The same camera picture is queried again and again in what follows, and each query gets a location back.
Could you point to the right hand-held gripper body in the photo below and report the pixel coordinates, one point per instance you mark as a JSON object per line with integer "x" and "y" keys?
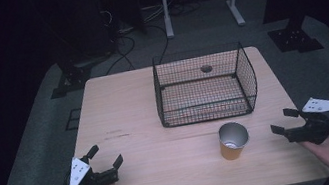
{"x": 318, "y": 122}

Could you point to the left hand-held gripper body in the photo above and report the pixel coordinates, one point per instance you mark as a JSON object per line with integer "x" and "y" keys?
{"x": 91, "y": 182}

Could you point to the orange paper cup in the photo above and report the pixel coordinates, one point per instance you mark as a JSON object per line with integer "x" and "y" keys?
{"x": 233, "y": 140}

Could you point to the person's right hand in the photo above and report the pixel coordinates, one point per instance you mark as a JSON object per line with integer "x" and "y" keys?
{"x": 327, "y": 149}

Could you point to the black stand base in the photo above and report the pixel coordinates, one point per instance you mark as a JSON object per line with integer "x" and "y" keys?
{"x": 293, "y": 38}
{"x": 70, "y": 79}

